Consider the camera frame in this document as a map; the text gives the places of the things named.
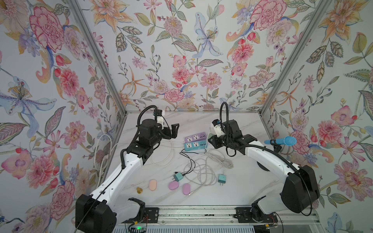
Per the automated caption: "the teal power strip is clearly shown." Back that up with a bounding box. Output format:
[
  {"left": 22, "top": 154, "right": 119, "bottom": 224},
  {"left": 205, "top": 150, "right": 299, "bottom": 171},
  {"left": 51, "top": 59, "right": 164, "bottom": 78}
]
[{"left": 184, "top": 140, "right": 207, "bottom": 152}]

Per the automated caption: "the black charging cable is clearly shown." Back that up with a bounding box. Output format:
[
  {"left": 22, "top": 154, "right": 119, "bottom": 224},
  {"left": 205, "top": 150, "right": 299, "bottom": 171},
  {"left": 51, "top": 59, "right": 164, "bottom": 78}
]
[{"left": 179, "top": 149, "right": 208, "bottom": 176}]

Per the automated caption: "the teal charger with black cable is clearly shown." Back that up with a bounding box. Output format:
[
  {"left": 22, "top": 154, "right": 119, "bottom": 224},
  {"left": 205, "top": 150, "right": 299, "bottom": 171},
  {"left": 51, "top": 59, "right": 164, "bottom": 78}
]
[{"left": 173, "top": 172, "right": 184, "bottom": 182}]

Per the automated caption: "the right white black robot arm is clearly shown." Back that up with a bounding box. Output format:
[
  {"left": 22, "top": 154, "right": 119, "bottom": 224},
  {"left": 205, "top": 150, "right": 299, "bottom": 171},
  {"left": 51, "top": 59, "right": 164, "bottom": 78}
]
[{"left": 208, "top": 102, "right": 320, "bottom": 222}]

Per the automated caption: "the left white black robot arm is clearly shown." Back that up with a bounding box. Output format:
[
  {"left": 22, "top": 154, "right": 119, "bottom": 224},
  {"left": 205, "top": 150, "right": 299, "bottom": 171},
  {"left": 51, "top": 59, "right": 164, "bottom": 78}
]
[{"left": 75, "top": 105, "right": 179, "bottom": 233}]

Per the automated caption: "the purple power strip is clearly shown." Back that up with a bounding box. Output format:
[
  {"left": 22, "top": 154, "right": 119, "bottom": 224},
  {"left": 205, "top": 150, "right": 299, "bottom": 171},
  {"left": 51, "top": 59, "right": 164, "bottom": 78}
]
[{"left": 185, "top": 132, "right": 207, "bottom": 143}]

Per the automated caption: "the purple earbud case left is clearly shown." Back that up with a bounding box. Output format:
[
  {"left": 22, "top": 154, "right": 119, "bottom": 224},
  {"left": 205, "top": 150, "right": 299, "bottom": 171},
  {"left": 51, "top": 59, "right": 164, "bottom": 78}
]
[{"left": 168, "top": 181, "right": 179, "bottom": 190}]

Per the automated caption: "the purple earbud case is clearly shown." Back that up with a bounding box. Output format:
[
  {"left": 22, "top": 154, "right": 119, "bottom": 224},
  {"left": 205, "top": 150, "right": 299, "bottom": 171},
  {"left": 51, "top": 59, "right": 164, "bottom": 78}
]
[
  {"left": 168, "top": 181, "right": 179, "bottom": 190},
  {"left": 182, "top": 183, "right": 191, "bottom": 196}
]

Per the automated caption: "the peach earbud case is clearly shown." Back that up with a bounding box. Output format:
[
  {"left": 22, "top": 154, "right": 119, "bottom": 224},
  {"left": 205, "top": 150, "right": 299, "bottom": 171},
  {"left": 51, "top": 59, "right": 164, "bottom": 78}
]
[{"left": 149, "top": 179, "right": 157, "bottom": 191}]

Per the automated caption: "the purple earbud case right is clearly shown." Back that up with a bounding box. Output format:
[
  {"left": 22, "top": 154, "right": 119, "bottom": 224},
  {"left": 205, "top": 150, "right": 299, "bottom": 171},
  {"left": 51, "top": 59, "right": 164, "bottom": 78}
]
[{"left": 182, "top": 183, "right": 191, "bottom": 196}]

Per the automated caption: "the blue microphone on stand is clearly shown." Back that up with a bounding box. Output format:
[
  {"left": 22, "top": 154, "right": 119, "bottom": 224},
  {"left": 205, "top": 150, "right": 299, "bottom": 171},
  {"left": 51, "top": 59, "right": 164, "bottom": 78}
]
[{"left": 260, "top": 136, "right": 297, "bottom": 171}]

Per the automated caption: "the small brass knob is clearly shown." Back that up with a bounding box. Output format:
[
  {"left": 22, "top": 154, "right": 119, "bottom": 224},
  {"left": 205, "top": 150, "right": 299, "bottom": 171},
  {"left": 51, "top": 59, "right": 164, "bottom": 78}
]
[{"left": 136, "top": 187, "right": 143, "bottom": 194}]

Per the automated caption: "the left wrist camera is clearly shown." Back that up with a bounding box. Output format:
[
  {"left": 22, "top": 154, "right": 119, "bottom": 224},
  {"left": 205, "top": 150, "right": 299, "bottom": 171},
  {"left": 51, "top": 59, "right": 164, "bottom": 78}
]
[{"left": 156, "top": 116, "right": 165, "bottom": 127}]

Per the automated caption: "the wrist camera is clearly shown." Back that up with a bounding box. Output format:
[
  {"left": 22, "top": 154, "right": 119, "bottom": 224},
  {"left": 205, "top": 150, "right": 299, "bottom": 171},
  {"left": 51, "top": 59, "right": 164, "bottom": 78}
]
[
  {"left": 210, "top": 119, "right": 225, "bottom": 137},
  {"left": 156, "top": 116, "right": 165, "bottom": 127}
]

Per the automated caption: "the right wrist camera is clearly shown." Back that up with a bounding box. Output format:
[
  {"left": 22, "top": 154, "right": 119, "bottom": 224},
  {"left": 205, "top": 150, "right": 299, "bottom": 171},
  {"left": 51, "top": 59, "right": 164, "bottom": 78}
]
[{"left": 210, "top": 119, "right": 225, "bottom": 137}]

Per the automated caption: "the grey coiled cable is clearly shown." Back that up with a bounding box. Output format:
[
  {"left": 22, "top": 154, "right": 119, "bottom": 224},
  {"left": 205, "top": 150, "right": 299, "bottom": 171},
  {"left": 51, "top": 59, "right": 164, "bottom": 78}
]
[{"left": 182, "top": 150, "right": 234, "bottom": 200}]

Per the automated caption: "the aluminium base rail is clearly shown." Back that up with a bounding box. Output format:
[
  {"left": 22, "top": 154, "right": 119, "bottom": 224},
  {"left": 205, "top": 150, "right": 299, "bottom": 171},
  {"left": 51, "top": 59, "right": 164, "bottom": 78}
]
[{"left": 145, "top": 205, "right": 320, "bottom": 226}]

